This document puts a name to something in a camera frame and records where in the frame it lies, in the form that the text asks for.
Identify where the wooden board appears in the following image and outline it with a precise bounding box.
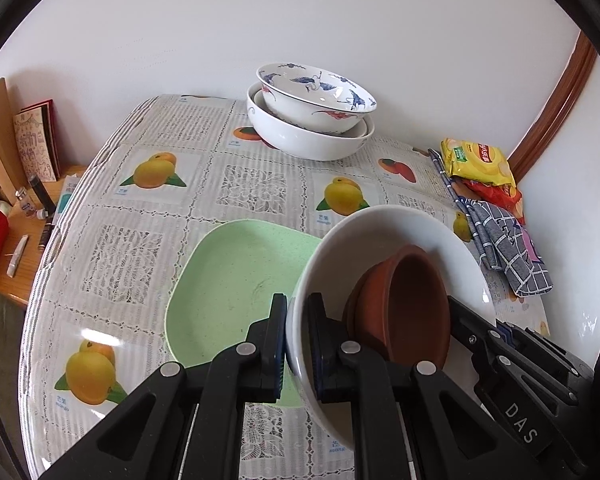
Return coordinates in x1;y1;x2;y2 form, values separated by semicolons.
0;77;28;206

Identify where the fruit print lace tablecloth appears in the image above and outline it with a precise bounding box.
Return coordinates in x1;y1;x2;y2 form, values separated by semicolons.
17;94;551;480

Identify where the small black stick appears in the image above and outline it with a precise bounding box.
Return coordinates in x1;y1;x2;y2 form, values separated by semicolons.
37;220;56;251

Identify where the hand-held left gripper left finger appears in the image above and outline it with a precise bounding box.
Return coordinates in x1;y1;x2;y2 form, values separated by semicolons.
40;292;288;480

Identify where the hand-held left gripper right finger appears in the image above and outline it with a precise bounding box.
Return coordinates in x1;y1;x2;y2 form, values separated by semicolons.
306;292;473;480

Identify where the white slim tube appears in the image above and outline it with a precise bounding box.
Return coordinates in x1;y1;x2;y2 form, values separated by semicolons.
7;234;30;278

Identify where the green square plate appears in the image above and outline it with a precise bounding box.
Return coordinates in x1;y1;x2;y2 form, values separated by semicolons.
164;219;326;408

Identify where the wooden side table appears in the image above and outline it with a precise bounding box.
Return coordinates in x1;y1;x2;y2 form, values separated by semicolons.
0;164;88;306

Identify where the brown clay bowl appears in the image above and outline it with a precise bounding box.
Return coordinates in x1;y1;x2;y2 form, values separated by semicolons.
342;267;381;348
352;245;452;367

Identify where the yellow chip bag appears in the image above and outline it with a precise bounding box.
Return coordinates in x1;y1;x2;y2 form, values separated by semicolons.
440;137;516;188

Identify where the large white patterned bowl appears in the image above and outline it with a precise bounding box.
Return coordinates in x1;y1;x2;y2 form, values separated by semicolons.
246;82;376;161

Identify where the red chip bag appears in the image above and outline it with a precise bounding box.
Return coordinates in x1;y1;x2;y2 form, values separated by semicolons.
462;180;525;223

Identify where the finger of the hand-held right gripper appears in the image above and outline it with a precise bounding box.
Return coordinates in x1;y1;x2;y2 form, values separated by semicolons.
449;296;578;407
497;322;593;391

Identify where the black cylinder tube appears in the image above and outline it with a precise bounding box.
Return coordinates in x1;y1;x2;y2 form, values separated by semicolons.
27;174;57;216

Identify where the brown wooden door frame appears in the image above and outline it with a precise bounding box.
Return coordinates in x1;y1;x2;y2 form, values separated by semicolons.
507;30;598;176

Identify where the grey checked cloth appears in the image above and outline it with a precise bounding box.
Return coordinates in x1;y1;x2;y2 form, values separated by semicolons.
427;149;553;297

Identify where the blue crane porcelain bowl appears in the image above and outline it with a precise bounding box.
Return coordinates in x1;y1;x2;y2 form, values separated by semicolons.
256;62;378;135

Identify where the white round bowl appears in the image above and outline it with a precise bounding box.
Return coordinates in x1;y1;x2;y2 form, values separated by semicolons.
286;205;496;453

